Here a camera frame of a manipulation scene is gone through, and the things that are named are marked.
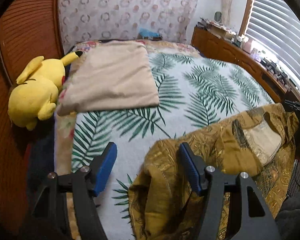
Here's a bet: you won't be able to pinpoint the window blinds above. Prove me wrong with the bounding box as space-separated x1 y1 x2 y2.
246 0 300 92

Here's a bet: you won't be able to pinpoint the blue item at headboard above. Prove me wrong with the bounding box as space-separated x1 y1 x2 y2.
138 28 162 41

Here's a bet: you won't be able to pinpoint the clutter on cabinet top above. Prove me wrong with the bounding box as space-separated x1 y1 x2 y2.
196 11 300 93

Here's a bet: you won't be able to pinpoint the floral bed quilt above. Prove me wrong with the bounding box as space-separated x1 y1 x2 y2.
53 39 203 240

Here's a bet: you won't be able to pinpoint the gold patterned batik cloth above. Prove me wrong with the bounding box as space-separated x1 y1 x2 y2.
128 103 299 239

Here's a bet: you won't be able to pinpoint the yellow Pikachu plush toy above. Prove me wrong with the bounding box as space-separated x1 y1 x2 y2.
8 51 83 131

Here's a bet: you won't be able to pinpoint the palm leaf print blanket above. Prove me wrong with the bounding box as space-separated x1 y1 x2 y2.
53 51 276 240

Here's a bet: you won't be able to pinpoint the patterned wall fabric panel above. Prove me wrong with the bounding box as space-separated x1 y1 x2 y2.
59 0 198 51

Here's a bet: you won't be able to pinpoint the wooden side cabinet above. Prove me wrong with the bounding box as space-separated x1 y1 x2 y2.
191 26 300 106

